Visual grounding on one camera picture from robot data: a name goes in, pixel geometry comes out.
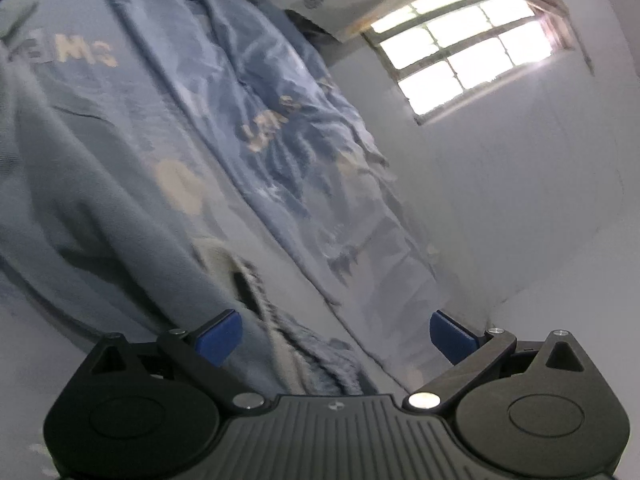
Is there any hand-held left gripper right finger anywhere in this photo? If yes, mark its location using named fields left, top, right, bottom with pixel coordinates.
left=404, top=310, right=586, bottom=413

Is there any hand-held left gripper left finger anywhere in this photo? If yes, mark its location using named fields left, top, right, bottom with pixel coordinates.
left=87, top=309, right=268, bottom=411

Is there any grey-blue knit sweater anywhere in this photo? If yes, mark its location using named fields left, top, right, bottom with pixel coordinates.
left=0, top=75, right=376, bottom=401

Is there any printed bedsheet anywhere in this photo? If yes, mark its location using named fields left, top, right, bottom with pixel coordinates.
left=0, top=0, right=451, bottom=396

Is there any barred window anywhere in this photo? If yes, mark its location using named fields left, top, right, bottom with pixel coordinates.
left=325, top=0, right=576, bottom=127

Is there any pale window curtain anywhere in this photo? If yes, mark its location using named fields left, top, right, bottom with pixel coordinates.
left=285, top=0, right=506, bottom=43

